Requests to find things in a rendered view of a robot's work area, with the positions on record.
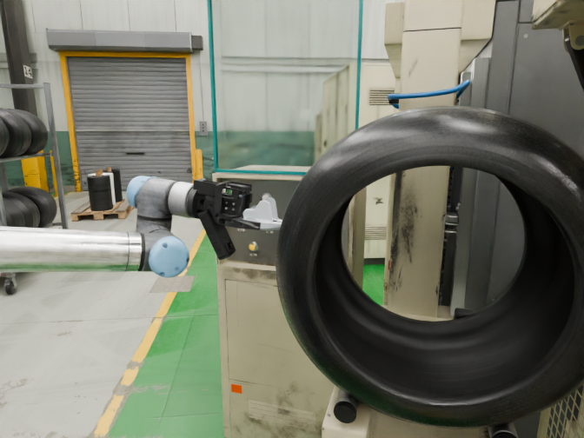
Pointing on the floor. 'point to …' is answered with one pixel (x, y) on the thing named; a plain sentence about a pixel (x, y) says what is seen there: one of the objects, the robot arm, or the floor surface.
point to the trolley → (12, 126)
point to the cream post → (420, 270)
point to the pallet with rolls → (103, 196)
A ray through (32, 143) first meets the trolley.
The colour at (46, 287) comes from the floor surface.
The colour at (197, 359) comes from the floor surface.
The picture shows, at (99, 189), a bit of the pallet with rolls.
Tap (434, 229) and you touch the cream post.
